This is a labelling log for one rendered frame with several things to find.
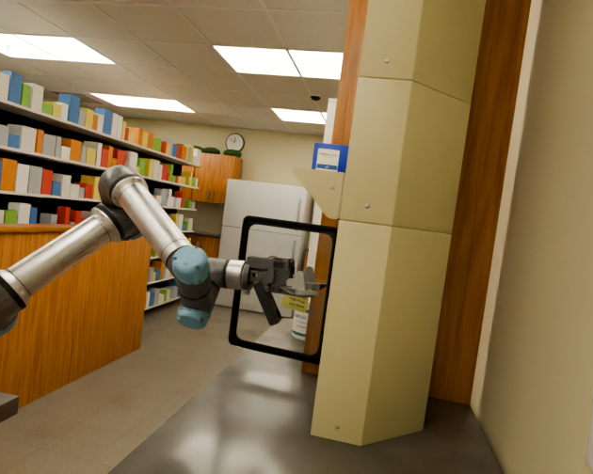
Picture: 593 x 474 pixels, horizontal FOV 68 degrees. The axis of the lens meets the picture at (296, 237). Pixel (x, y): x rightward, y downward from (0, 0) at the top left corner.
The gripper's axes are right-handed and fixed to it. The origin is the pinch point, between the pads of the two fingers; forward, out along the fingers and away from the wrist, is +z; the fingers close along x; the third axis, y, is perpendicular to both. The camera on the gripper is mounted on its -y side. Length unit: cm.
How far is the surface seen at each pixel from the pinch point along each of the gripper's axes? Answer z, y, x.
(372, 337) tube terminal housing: 12.7, -6.1, -14.0
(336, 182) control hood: 2.6, 25.7, -14.1
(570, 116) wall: 48, 42, -9
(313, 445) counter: 2.7, -29.1, -18.0
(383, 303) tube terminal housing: 14.4, 1.2, -13.5
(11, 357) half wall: -197, -77, 113
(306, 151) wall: -111, 121, 541
